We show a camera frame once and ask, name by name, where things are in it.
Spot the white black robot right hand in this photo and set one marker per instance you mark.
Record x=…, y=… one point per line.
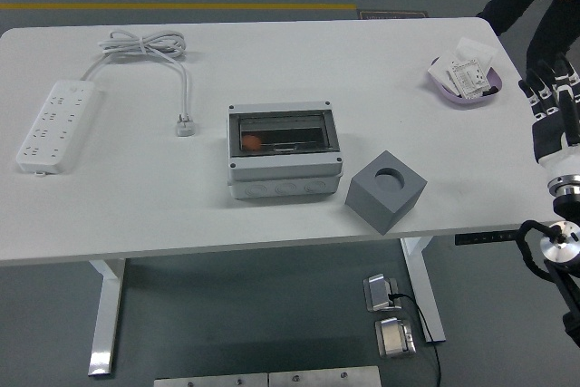
x=550, y=133

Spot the transparent hinged box lid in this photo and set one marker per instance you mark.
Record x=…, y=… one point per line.
x=290, y=133

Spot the grey electrical enclosure box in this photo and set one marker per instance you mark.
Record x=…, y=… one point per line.
x=281, y=169

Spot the orange cylindrical battery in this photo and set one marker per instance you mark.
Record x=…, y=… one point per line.
x=250, y=142

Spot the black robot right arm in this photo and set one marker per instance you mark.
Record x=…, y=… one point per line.
x=562, y=246

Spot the silver floor socket box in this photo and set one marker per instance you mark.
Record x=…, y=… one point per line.
x=392, y=337
x=378, y=292

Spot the purple shallow dish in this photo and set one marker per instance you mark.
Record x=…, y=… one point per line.
x=480, y=99

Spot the white socket panel with label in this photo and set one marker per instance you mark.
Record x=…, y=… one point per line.
x=471, y=79

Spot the clear plastic bag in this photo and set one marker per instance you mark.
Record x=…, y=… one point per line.
x=476, y=49

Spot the black table control panel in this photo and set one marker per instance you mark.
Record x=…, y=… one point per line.
x=485, y=237

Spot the plain white packet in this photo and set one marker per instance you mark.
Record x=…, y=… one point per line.
x=444, y=65

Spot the brown floor sign plate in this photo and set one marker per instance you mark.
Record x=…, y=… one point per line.
x=392, y=15

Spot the grey block with round hole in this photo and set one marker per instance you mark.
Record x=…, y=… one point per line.
x=385, y=210

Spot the white table leg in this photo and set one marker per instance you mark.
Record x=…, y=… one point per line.
x=428, y=296
x=106, y=314

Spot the grey metal plate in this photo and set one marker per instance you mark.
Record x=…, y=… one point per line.
x=208, y=381
x=324, y=378

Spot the white power strip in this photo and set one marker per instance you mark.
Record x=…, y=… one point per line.
x=54, y=124

